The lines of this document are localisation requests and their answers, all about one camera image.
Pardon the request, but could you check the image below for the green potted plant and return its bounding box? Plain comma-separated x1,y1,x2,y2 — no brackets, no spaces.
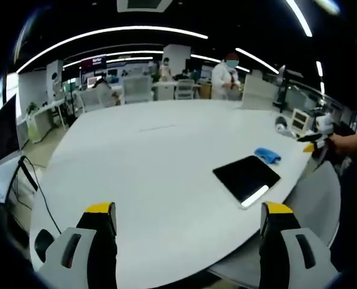
25,101,40,116

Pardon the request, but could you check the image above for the computer monitor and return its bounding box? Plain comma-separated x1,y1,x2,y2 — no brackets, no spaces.
0,93,20,161

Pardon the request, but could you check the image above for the dark wall banner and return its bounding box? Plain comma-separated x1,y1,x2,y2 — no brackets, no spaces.
79,55,107,89

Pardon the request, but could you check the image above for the long ceiling light strip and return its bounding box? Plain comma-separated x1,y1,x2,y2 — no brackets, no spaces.
16,25,209,75

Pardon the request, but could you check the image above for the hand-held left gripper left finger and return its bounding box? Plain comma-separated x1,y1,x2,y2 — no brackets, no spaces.
38,202,118,289

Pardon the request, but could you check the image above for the person's dark clothing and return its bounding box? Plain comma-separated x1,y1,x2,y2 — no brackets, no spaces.
328,126,357,272

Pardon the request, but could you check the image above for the blue cleaning cloth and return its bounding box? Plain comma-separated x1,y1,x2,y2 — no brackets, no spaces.
253,147,282,164

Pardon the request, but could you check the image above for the ceiling air vent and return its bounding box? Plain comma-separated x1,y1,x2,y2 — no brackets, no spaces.
116,0,172,13

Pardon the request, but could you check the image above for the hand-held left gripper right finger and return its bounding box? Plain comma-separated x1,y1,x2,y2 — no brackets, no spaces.
258,201,339,289

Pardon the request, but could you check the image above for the white side desk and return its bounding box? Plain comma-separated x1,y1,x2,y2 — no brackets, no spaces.
17,99,69,144

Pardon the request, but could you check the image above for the black rectangular mirror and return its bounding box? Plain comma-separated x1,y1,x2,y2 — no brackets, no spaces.
212,155,282,210

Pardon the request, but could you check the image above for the grey round device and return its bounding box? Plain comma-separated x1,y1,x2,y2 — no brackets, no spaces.
275,116,297,138

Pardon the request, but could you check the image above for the small white drawer box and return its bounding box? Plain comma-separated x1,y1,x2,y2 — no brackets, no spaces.
290,108,311,132

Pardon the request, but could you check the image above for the black cable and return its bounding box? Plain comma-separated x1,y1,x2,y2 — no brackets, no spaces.
20,155,62,235

